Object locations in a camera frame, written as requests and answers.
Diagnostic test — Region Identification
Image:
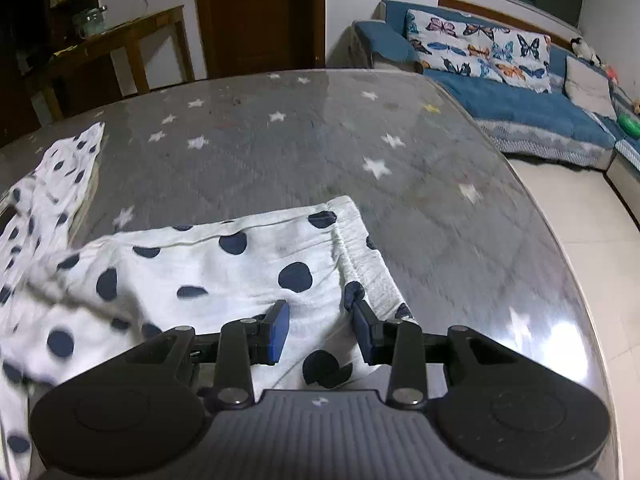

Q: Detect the blue corner sofa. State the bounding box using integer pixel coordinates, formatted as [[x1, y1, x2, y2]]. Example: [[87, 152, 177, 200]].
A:
[[350, 0, 639, 176]]

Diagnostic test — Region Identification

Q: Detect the white polka dot garment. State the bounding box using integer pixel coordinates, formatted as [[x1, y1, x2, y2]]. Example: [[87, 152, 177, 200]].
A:
[[1, 124, 411, 479]]

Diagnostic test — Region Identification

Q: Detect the butterfly print pillow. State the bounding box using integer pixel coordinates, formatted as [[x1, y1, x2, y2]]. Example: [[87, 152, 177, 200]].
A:
[[406, 10, 551, 93]]

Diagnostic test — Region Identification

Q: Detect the dark wooden door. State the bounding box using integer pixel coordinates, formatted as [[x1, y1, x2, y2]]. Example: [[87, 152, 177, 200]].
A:
[[195, 0, 326, 79]]

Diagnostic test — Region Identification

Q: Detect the grey star pattern mat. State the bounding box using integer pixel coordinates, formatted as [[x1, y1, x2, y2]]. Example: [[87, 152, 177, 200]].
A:
[[0, 69, 614, 480]]

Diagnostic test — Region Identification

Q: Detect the green glass jar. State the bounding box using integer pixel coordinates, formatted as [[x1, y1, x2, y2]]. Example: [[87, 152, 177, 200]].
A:
[[74, 6, 107, 39]]

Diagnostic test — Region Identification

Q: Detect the green toy ball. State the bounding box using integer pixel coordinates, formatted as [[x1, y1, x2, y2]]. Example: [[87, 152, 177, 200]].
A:
[[617, 114, 640, 139]]

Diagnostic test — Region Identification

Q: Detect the wooden side table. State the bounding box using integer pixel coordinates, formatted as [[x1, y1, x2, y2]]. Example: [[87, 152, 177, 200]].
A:
[[34, 6, 195, 122]]

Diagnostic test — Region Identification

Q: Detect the dark wooden shelf cabinet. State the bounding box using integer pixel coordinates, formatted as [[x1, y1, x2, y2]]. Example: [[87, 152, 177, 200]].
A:
[[1, 0, 98, 54]]

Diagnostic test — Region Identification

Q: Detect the grey square cushion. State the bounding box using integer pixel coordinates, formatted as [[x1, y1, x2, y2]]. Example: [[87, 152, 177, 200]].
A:
[[564, 56, 617, 120]]

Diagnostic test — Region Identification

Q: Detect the black white plush toy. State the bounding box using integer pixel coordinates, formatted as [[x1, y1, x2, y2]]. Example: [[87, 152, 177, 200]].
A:
[[570, 37, 602, 67]]

